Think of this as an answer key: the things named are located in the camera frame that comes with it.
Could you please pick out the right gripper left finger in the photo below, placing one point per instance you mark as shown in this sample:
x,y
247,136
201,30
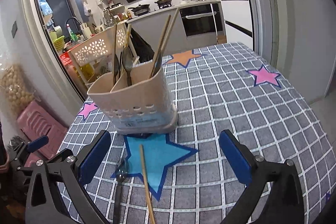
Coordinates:
x,y
44,202

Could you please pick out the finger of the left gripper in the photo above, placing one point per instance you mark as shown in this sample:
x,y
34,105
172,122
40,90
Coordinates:
x,y
20,149

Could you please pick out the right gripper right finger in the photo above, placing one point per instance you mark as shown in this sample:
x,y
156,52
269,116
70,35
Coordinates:
x,y
285,201

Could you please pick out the beige utensil holder caddy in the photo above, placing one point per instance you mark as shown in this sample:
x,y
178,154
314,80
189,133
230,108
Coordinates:
x,y
145,107

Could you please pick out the bamboo chopstick patterned end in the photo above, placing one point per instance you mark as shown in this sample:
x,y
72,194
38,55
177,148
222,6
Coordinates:
x,y
128,31

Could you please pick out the pink plastic stool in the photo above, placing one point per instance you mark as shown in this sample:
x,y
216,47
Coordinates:
x,y
34,121

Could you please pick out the bag of round nuts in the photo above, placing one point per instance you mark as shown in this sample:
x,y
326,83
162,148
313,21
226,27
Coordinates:
x,y
16,91

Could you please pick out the grey checked tablecloth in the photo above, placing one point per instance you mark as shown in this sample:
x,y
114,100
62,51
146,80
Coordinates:
x,y
216,88

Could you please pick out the beige perforated storage rack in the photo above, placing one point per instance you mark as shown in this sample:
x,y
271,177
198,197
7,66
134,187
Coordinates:
x,y
93,57

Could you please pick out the black frying pan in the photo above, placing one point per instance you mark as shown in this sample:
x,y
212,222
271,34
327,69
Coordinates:
x,y
140,10

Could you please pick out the black wok on stove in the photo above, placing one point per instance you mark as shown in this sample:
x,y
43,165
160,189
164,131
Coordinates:
x,y
161,3

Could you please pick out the black built-in oven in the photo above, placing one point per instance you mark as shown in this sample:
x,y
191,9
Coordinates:
x,y
202,19

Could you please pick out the white refrigerator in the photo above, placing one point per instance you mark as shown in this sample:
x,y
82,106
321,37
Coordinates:
x,y
238,21

